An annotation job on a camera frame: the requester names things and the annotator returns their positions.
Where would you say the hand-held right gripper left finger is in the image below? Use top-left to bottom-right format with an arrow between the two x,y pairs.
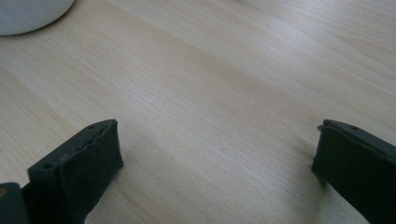
21,119 -> 124,224

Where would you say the white round container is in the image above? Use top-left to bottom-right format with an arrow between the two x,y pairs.
0,0 -> 76,36

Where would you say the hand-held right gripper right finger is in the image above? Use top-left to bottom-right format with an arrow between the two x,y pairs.
311,119 -> 396,224

